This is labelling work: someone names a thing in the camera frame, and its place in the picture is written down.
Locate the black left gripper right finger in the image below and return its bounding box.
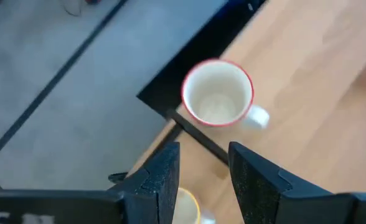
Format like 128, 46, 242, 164
228, 141, 355, 224

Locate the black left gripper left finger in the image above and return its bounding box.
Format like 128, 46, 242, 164
108, 141, 181, 224

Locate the white mug with yellow rim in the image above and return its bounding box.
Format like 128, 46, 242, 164
172, 187, 217, 224

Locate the white mug with red rim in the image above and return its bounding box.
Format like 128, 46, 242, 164
181, 58, 270, 130

